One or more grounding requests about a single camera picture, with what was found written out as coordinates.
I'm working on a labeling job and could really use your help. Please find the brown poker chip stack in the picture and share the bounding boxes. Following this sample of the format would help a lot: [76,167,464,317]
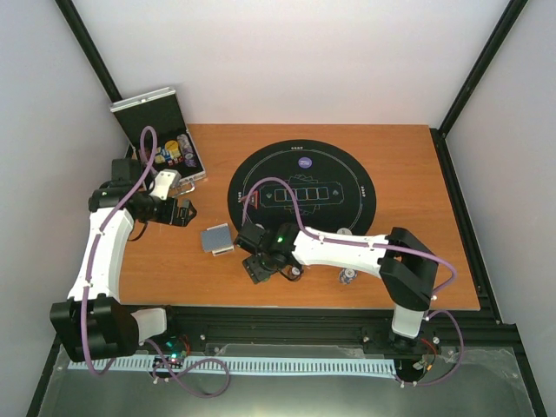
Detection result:
[288,266,303,281]

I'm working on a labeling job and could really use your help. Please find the purple small blind button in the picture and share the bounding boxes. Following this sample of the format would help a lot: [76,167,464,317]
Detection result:
[297,156,314,169]

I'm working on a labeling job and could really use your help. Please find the red triangular all-in button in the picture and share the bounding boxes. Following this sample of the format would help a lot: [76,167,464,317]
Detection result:
[240,190,260,212]

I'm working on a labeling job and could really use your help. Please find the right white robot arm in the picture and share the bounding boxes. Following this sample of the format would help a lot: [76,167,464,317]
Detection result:
[234,222,440,339]

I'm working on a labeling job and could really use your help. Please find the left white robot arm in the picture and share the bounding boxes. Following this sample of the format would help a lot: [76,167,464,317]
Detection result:
[50,159,196,363]

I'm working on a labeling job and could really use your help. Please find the chips inside case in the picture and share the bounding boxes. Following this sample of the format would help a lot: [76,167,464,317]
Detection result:
[155,134,199,168]

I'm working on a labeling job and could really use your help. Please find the blue poker chip stack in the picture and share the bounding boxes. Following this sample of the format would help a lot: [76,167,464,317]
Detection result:
[339,268,358,285]

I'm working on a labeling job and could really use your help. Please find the round black poker mat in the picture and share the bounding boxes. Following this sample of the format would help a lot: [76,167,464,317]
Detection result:
[227,139,377,235]

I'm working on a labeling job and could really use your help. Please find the aluminium poker case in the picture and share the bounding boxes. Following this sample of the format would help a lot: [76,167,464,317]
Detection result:
[109,87,206,196]

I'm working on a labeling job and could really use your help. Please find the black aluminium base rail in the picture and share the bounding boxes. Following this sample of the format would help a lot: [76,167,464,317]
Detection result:
[155,307,521,359]

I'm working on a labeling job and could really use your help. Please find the light blue cable duct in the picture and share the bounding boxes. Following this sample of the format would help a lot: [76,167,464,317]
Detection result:
[68,354,397,378]

